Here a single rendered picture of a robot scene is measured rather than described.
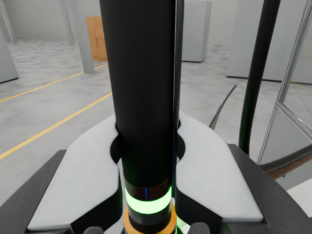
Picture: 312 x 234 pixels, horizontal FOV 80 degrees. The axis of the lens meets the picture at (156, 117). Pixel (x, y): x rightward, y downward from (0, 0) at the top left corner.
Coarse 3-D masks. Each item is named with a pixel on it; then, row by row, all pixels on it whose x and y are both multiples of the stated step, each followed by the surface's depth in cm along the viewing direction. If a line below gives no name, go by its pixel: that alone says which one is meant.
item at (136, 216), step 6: (168, 204) 13; (132, 210) 13; (162, 210) 13; (168, 210) 14; (132, 216) 13; (138, 216) 13; (144, 216) 13; (150, 216) 13; (156, 216) 13; (162, 216) 13; (138, 222) 13; (144, 222) 13; (150, 222) 13; (156, 222) 13
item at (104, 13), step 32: (128, 0) 7; (160, 0) 7; (128, 32) 7; (160, 32) 8; (128, 64) 8; (160, 64) 8; (128, 96) 9; (160, 96) 9; (128, 128) 10; (160, 128) 10; (128, 160) 11; (160, 160) 11; (160, 224) 14
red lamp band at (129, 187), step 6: (126, 180) 12; (168, 180) 12; (126, 186) 12; (132, 186) 12; (156, 186) 11; (162, 186) 12; (168, 186) 12; (132, 192) 12; (138, 192) 12; (144, 192) 12; (150, 192) 12; (156, 192) 12; (162, 192) 12; (138, 198) 12; (144, 198) 12; (150, 198) 12; (156, 198) 12
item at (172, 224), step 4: (172, 204) 16; (172, 208) 15; (124, 212) 15; (128, 212) 15; (172, 212) 15; (124, 216) 15; (128, 216) 15; (172, 216) 15; (176, 216) 15; (124, 220) 15; (128, 220) 15; (172, 220) 15; (124, 224) 15; (128, 224) 14; (168, 224) 14; (172, 224) 14; (128, 228) 14; (132, 228) 14; (164, 228) 14; (168, 228) 14; (172, 228) 14; (128, 232) 14; (132, 232) 14; (136, 232) 14; (160, 232) 14; (164, 232) 14; (168, 232) 14
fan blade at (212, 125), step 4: (236, 84) 39; (232, 88) 40; (228, 96) 38; (224, 100) 39; (220, 108) 38; (216, 112) 42; (216, 116) 39; (212, 120) 38; (216, 120) 46; (212, 124) 40; (212, 128) 44
